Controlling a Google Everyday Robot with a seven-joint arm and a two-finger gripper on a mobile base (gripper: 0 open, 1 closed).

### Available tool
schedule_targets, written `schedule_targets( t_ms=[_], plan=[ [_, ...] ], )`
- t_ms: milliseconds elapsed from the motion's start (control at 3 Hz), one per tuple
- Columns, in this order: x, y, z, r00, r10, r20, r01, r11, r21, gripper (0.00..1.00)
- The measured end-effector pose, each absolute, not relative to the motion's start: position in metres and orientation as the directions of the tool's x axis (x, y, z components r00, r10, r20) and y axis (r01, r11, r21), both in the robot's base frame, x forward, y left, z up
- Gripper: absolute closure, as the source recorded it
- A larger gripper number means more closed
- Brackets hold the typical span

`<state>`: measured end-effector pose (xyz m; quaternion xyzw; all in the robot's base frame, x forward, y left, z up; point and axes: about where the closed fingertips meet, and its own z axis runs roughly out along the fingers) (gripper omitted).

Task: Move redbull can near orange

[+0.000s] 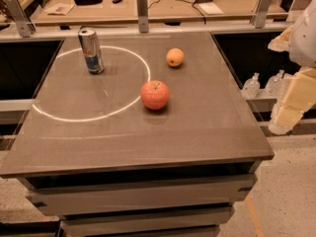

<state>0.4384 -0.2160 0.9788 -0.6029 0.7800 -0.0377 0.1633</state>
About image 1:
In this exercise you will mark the orange fruit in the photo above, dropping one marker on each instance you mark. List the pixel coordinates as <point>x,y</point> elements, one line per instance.
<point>175,57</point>

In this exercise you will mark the silver blue redbull can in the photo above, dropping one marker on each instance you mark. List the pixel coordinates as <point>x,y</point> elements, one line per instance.
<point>91,49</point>

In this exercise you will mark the clear plastic bottle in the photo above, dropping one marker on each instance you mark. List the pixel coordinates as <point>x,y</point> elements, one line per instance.
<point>251,87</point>
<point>274,83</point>

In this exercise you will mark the metal bracket post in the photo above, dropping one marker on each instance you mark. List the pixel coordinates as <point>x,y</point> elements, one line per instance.
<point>142,14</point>
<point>14,10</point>
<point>260,15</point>

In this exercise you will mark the white paper right back table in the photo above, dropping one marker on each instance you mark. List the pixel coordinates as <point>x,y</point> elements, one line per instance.
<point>211,8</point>

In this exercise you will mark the clear plastic bottle right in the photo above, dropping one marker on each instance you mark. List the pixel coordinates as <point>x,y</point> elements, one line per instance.
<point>274,83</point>

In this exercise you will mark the paper sheet on back table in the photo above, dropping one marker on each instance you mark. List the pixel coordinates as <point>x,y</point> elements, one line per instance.
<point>59,9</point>

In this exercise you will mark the left metal bracket post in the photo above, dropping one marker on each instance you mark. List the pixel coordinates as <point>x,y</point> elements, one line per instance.
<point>14,10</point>

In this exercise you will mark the right metal bracket post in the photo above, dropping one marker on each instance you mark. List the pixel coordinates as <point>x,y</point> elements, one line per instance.
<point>260,15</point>

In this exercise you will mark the small black remote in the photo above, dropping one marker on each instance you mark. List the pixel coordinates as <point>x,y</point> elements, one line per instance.
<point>116,1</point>

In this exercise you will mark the clear plastic bottle left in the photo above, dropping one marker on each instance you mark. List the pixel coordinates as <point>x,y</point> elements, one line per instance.
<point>251,87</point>

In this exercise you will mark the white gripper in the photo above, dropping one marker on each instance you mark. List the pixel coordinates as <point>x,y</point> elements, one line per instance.
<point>304,39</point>

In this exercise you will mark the middle metal bracket post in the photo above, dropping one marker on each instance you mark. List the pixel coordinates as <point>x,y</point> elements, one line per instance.
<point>142,14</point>

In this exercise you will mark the black object on back table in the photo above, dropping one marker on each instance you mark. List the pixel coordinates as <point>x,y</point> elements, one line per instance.
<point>87,2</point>

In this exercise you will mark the red apple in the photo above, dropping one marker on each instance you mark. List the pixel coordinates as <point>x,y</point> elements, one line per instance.
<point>154,95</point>

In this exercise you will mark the grey drawer cabinet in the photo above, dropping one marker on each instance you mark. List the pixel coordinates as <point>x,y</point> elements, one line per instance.
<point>165,202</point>

